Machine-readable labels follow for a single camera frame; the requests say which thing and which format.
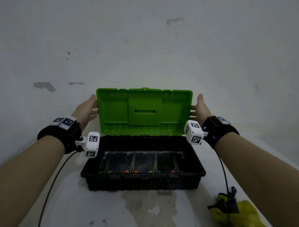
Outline person's right hand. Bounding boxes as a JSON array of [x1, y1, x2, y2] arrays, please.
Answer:
[[190, 94, 213, 128]]

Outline person's left hand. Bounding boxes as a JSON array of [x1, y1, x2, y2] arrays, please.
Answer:
[[71, 94, 99, 131]]

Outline green lid black toolbox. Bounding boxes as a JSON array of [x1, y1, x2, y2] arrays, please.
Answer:
[[80, 88, 206, 192]]

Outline red-handled scissors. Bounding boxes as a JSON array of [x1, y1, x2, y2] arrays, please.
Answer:
[[169, 152, 185, 174]]

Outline orange-handled scissors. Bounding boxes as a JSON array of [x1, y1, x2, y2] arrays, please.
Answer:
[[123, 152, 140, 174]]

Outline yellow cloth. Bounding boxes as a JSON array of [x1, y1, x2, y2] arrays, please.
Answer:
[[207, 186, 267, 227]]

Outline person's right forearm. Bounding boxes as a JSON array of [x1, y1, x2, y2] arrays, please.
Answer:
[[214, 132, 299, 227]]

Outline person's left forearm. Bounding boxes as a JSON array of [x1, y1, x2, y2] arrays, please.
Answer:
[[0, 135, 66, 227]]

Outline black right wristband with markers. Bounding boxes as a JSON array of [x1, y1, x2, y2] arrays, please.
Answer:
[[201, 116, 240, 150]]

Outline black wristband with markers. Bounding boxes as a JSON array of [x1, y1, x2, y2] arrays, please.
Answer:
[[201, 116, 240, 150], [37, 116, 83, 154]]

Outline black left wristband with markers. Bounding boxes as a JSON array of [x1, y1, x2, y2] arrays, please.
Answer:
[[37, 116, 83, 154]]

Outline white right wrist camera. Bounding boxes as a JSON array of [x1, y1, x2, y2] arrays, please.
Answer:
[[184, 120, 209, 145]]

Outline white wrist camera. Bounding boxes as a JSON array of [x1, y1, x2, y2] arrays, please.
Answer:
[[74, 132, 100, 158], [184, 120, 209, 145]]

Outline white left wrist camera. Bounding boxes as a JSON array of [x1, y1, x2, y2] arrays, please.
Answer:
[[74, 132, 100, 158]]

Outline black right camera cable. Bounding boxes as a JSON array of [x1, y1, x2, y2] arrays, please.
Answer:
[[202, 138, 237, 227]]

